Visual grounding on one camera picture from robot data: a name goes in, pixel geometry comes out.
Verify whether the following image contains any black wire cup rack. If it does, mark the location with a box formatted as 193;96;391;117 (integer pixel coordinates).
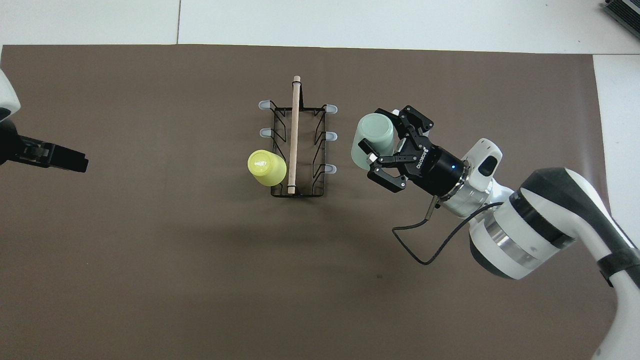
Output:
258;75;339;199

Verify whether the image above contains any brown table mat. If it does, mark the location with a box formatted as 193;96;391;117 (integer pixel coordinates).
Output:
0;44;626;360

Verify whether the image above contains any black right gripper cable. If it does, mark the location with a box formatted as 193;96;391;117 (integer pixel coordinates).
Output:
391;195;506;266

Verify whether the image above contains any yellow plastic cup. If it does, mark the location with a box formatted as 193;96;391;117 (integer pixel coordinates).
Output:
247;149;288;188

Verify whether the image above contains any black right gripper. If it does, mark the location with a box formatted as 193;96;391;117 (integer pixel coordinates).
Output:
357;104;469;199

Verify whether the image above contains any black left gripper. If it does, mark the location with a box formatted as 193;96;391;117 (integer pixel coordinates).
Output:
0;120;90;174

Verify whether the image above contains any light green plastic cup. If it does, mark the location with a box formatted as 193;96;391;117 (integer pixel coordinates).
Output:
351;113;398;171

